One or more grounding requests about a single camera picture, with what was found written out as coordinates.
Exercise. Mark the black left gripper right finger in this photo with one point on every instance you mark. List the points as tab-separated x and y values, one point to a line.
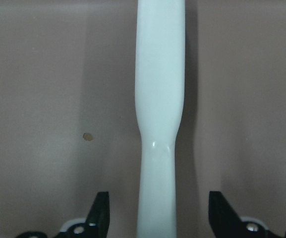
224	221

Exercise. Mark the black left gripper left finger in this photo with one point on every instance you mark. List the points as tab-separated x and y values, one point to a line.
98	219

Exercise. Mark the pale green hand brush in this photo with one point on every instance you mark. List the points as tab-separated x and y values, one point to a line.
159	97

